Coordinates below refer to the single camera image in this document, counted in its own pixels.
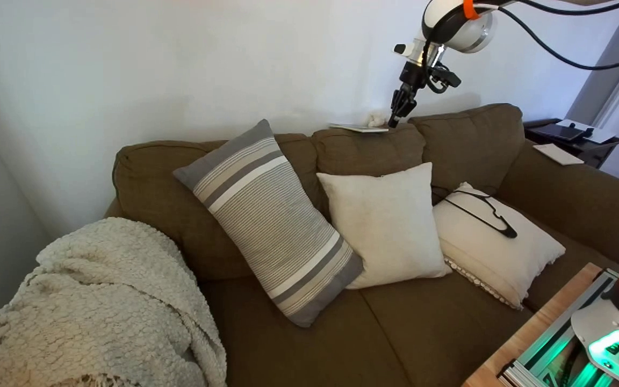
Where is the white fringed pillow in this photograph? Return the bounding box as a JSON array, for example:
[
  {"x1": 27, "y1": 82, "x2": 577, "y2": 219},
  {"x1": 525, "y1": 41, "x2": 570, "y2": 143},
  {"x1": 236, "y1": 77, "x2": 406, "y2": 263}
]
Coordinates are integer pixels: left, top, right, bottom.
[{"x1": 432, "y1": 180, "x2": 568, "y2": 312}]

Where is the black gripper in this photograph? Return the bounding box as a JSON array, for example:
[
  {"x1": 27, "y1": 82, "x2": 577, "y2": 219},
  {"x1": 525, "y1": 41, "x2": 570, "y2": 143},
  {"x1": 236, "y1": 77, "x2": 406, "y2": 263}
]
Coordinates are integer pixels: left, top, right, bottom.
[{"x1": 388, "y1": 61, "x2": 435, "y2": 130}]

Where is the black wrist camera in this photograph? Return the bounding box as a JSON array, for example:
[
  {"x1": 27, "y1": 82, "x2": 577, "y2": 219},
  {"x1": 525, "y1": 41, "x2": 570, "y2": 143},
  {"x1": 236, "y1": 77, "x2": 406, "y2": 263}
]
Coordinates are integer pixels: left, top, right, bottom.
[{"x1": 425, "y1": 62, "x2": 464, "y2": 96}]

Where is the wooden mounting board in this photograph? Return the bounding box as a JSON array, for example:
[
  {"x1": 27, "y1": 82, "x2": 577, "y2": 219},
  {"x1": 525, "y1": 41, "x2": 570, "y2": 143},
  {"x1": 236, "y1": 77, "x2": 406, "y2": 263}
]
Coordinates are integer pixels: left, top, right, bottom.
[{"x1": 463, "y1": 261, "x2": 607, "y2": 387}]

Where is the grey striped pillow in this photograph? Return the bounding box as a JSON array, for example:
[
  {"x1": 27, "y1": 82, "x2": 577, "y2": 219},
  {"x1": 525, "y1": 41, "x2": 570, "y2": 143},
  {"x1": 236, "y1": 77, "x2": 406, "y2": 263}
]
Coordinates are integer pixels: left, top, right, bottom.
[{"x1": 172, "y1": 119, "x2": 368, "y2": 331}]

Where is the brown fabric sofa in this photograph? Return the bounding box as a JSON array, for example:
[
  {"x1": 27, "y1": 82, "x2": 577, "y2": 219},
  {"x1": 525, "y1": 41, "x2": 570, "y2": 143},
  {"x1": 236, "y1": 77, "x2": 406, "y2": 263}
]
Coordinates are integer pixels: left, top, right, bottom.
[{"x1": 106, "y1": 104, "x2": 619, "y2": 387}]

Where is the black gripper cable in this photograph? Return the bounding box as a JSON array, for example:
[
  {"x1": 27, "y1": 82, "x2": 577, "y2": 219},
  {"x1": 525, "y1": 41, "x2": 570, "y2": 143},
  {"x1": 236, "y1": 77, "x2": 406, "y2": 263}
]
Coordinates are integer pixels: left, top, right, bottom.
[{"x1": 497, "y1": 0, "x2": 619, "y2": 73}]

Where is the plain white pillow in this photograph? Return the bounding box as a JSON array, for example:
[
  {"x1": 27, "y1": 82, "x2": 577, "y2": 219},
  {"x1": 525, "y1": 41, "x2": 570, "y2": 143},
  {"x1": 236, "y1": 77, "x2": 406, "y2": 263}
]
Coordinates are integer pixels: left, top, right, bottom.
[{"x1": 317, "y1": 161, "x2": 453, "y2": 292}]

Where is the dark side table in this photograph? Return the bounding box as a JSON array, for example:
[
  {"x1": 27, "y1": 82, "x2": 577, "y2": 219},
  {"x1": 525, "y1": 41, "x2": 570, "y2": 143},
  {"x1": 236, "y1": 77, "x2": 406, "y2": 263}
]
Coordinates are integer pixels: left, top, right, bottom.
[{"x1": 523, "y1": 115, "x2": 619, "y2": 172}]

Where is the white paper sheet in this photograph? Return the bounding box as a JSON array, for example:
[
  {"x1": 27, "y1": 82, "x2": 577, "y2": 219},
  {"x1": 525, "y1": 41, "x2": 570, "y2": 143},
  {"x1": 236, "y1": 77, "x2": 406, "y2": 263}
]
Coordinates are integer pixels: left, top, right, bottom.
[{"x1": 534, "y1": 142, "x2": 587, "y2": 168}]

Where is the black plastic clothes hanger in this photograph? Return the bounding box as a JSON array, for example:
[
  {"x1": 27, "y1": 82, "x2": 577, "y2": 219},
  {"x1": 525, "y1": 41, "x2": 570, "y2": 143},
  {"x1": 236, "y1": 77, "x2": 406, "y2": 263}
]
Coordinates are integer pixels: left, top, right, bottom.
[{"x1": 442, "y1": 190, "x2": 521, "y2": 241}]

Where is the cream knitted blanket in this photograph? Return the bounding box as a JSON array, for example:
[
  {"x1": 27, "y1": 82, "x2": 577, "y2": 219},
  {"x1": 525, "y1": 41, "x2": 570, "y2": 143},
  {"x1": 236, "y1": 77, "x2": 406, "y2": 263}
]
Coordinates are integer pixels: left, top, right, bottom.
[{"x1": 0, "y1": 214, "x2": 230, "y2": 387}]

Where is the small white flat item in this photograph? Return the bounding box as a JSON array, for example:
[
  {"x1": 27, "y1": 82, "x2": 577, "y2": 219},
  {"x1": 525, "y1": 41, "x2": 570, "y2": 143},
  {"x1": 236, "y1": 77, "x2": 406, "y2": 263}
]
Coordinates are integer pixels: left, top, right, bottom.
[{"x1": 335, "y1": 105, "x2": 397, "y2": 138}]

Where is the wooden side cart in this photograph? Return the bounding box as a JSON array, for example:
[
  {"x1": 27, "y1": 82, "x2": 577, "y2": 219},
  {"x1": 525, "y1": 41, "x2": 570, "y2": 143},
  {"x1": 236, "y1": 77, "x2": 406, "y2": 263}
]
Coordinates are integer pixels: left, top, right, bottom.
[{"x1": 501, "y1": 267, "x2": 619, "y2": 387}]

